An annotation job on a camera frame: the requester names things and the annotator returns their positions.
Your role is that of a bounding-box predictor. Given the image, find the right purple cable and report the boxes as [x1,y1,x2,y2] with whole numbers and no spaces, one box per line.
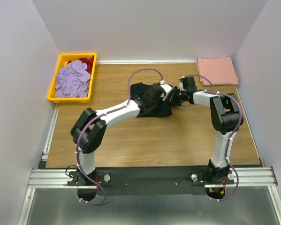
[182,75,243,203]

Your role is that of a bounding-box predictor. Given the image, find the folded pink t shirt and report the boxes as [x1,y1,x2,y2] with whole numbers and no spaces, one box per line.
[196,57,239,85]

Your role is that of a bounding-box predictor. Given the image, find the red t shirt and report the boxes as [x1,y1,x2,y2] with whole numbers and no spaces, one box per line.
[77,56,94,83]

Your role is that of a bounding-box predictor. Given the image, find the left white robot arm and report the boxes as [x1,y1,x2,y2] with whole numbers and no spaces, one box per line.
[70,80,173,185]

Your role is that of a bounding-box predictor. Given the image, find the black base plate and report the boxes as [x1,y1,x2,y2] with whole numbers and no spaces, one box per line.
[67,166,234,201]

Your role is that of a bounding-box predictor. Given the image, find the yellow plastic bin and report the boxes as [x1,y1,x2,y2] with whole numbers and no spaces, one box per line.
[47,52,97,104]

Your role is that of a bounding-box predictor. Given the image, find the purple cable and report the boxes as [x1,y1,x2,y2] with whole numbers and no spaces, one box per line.
[76,67,166,205]
[182,75,243,203]

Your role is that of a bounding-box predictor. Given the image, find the black t shirt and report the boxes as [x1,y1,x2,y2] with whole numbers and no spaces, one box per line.
[130,82,172,118]

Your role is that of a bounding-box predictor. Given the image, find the aluminium frame rail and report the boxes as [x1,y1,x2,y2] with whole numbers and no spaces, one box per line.
[18,104,281,225]

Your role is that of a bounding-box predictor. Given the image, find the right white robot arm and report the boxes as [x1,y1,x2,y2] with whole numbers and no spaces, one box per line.
[170,75,243,184]

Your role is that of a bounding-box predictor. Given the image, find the lavender t shirt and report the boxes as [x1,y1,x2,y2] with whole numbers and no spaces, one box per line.
[55,60,90,98]

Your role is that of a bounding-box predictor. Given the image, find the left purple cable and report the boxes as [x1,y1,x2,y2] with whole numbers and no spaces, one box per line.
[76,67,166,205]

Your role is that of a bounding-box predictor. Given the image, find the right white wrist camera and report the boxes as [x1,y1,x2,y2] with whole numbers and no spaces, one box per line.
[177,76,185,91]

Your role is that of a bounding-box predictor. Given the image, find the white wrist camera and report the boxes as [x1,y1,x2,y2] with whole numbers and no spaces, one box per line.
[159,80,173,101]
[177,76,185,91]

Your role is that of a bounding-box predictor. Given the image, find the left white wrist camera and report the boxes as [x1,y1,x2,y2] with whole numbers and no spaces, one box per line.
[159,80,173,101]

